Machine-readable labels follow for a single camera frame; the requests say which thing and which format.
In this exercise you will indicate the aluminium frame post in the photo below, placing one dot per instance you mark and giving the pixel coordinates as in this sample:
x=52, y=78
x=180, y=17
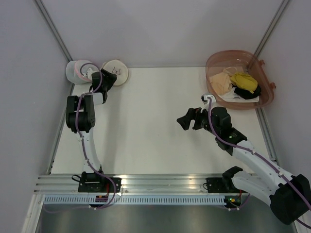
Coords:
x=272, y=26
x=53, y=29

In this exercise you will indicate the translucent pink plastic basket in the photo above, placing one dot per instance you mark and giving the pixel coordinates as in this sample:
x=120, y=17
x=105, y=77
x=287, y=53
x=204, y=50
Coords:
x=231, y=62

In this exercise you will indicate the yellow garment in basket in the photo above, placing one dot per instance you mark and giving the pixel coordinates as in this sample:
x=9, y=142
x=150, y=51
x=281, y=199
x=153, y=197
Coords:
x=244, y=81

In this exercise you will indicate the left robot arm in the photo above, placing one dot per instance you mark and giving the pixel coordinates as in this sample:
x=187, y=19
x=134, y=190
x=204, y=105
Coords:
x=81, y=119

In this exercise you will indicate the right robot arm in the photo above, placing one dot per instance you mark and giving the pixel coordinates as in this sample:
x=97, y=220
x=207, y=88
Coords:
x=287, y=195

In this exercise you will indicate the white pink-trimmed mesh laundry bag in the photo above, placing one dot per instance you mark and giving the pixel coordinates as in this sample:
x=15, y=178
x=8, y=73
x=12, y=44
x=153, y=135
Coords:
x=75, y=69

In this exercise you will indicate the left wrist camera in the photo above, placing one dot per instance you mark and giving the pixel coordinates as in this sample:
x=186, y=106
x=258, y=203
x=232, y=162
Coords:
x=88, y=75

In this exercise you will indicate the white garment in basket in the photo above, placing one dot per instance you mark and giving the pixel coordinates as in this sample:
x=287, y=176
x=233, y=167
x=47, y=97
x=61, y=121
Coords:
x=233, y=97

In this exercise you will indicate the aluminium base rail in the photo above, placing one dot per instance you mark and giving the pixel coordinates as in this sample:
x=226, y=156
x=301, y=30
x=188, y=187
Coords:
x=141, y=184

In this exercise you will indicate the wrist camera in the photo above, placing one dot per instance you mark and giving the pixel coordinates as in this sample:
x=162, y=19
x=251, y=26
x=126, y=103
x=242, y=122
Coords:
x=88, y=75
x=207, y=98

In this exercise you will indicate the beige round mesh laundry bag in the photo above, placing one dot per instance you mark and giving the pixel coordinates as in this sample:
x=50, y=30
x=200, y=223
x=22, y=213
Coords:
x=118, y=68

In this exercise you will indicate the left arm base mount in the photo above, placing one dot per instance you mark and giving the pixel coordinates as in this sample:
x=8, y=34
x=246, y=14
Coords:
x=93, y=183

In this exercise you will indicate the beige bra in basket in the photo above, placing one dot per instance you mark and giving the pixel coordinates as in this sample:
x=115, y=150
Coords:
x=221, y=82

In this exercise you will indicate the right aluminium frame post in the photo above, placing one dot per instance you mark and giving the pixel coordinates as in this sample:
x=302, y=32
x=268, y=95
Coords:
x=272, y=26

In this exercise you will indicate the black garment in basket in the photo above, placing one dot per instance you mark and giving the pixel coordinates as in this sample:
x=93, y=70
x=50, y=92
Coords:
x=247, y=95

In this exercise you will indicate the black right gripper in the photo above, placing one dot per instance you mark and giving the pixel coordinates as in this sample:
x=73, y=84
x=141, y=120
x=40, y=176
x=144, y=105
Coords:
x=192, y=113

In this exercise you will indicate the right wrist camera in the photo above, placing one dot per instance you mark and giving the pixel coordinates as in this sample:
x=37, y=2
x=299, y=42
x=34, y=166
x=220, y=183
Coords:
x=207, y=98

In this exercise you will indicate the white slotted cable duct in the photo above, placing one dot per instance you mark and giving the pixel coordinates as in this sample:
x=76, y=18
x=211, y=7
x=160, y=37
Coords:
x=137, y=199

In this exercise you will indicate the left aluminium frame post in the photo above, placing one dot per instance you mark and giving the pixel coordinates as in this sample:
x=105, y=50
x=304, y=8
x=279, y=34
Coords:
x=53, y=29

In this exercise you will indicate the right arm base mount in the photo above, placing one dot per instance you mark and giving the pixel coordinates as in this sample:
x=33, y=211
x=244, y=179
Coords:
x=224, y=183

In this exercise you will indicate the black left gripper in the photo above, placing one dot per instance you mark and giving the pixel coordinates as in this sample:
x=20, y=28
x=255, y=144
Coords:
x=111, y=78

